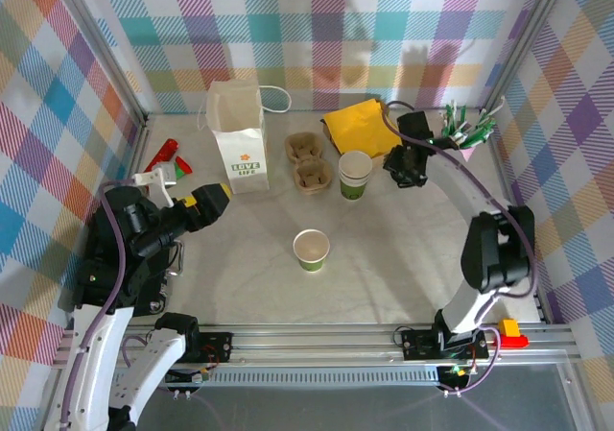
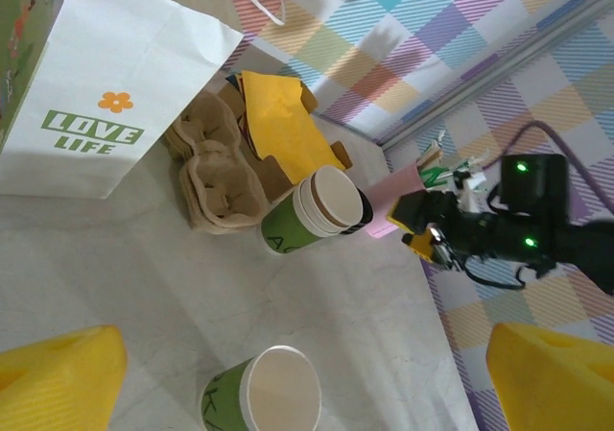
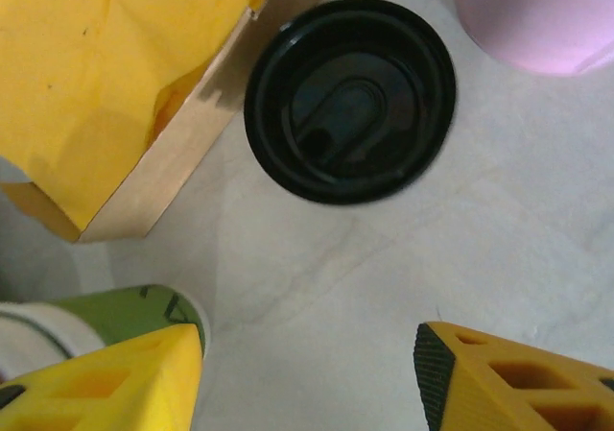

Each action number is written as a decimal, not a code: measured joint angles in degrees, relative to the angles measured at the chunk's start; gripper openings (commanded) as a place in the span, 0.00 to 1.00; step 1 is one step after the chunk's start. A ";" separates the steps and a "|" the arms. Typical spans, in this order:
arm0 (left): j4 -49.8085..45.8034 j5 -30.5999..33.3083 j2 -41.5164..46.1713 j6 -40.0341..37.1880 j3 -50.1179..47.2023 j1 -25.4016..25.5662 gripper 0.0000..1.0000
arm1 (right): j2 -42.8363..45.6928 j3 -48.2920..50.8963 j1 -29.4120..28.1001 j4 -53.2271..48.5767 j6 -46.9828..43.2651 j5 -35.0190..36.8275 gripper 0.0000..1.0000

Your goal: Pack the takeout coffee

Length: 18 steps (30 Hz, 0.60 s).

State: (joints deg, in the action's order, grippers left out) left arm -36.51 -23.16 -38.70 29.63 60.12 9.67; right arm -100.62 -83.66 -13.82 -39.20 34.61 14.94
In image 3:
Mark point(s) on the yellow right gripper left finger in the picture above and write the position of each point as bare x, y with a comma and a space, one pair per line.
120, 392

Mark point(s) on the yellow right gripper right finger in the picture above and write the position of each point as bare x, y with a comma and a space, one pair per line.
470, 378

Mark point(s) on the black plastic cup lid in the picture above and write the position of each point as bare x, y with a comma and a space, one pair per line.
350, 104

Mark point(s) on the cardboard napkin holder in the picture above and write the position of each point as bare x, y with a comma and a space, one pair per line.
192, 133

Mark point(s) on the pink cup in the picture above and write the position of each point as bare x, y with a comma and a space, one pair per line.
527, 18

